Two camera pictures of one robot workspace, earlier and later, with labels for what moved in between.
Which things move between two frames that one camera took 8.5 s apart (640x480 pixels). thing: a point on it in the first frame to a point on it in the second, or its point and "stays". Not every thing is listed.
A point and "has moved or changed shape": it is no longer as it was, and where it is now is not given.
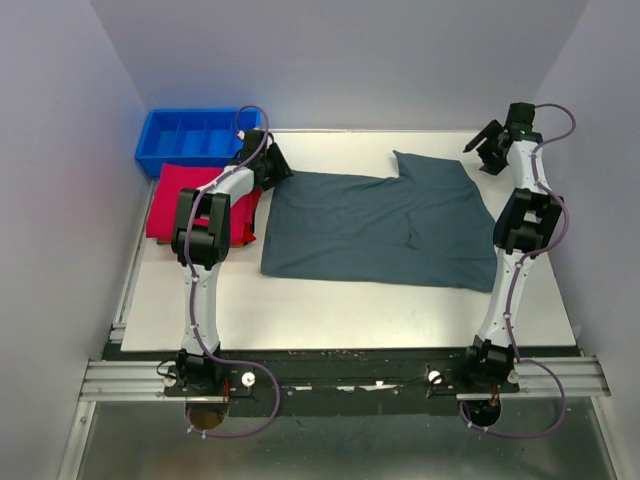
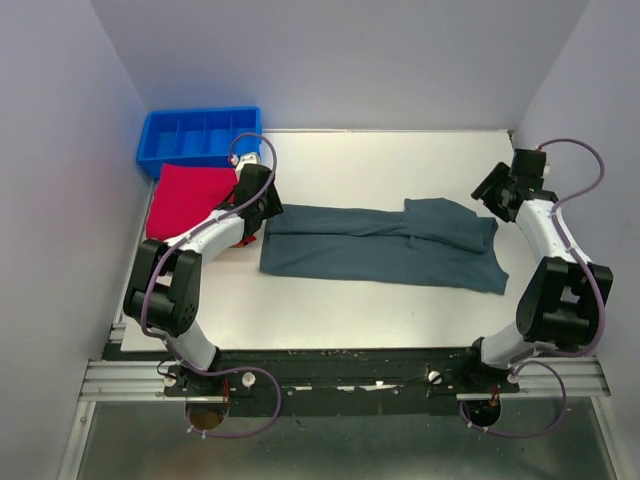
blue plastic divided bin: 199,137 stays
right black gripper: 491,131 to 497,176
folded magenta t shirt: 162,218 stays
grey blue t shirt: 424,227 has moved or changed shape
